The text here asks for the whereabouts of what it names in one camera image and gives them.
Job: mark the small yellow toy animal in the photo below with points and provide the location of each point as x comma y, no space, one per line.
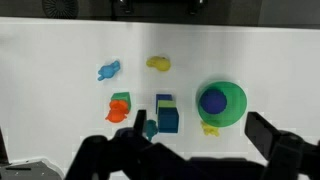
210,129

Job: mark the orange toy animal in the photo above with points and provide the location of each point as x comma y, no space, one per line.
117,111

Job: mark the dark navy block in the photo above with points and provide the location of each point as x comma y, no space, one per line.
162,97

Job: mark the purple spiky ball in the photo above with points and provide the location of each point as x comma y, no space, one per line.
213,101

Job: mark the blue block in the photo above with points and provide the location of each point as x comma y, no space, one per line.
168,120

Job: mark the lime green block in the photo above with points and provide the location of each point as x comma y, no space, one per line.
166,103

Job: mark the black round fan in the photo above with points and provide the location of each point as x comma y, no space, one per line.
60,7

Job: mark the light blue toy animal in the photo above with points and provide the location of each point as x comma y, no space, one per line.
108,70

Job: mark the teal toy animal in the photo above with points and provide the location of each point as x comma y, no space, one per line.
151,128

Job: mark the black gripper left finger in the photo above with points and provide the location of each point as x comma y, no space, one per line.
140,120

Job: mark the grey metal mounting plate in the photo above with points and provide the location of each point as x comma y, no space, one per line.
30,170

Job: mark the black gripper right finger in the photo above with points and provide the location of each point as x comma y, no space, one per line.
263,133

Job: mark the black equipment case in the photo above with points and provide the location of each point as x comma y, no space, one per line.
156,6

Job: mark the green plastic bowl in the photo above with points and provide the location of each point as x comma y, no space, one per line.
235,106

